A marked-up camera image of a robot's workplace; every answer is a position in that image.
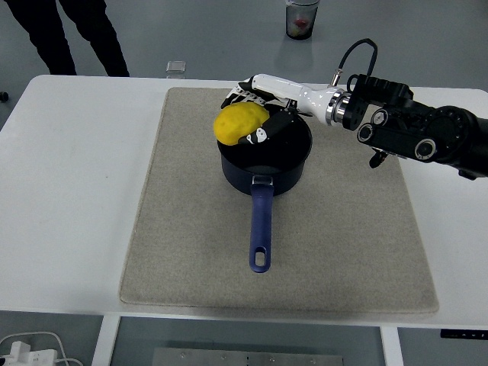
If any black table control panel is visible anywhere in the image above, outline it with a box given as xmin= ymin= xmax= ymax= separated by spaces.
xmin=440 ymin=329 xmax=488 ymax=339

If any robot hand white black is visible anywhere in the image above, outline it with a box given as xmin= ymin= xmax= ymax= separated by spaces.
xmin=220 ymin=72 xmax=333 ymax=146

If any white table leg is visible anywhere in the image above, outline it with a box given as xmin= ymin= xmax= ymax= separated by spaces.
xmin=91 ymin=315 xmax=121 ymax=366
xmin=380 ymin=326 xmax=404 ymax=366

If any grey metal plate with screws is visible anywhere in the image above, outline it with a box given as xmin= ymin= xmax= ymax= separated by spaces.
xmin=152 ymin=347 xmax=346 ymax=366

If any blue pot with handle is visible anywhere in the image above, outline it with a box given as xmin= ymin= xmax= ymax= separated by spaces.
xmin=216 ymin=104 xmax=313 ymax=274

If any yellow potato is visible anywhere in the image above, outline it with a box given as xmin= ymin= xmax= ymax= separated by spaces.
xmin=212 ymin=101 xmax=270 ymax=147

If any small clear plastic box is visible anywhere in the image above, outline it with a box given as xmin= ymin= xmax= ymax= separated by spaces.
xmin=165 ymin=60 xmax=188 ymax=79

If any person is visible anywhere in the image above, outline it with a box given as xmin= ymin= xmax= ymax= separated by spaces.
xmin=5 ymin=0 xmax=130 ymax=77

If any beige fabric mat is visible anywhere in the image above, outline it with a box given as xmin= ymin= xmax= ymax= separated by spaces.
xmin=118 ymin=86 xmax=440 ymax=314

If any white cable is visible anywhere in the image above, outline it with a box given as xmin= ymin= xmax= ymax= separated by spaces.
xmin=0 ymin=331 xmax=83 ymax=366

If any white power strip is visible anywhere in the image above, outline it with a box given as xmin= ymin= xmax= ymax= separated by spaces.
xmin=0 ymin=341 xmax=59 ymax=366

